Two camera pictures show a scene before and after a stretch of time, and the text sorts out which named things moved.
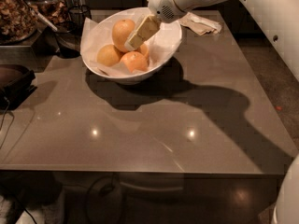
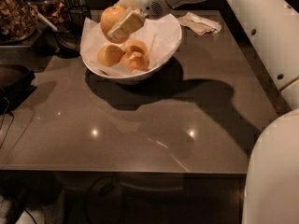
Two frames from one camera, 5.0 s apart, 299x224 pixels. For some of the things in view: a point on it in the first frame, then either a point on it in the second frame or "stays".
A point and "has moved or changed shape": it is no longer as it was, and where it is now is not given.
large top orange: x=121 y=30 has moved or changed shape
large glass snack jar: x=18 y=21 stays
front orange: x=135 y=61 stays
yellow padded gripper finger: x=145 y=31 to x=128 y=24
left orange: x=108 y=55 stays
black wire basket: x=78 y=15 stays
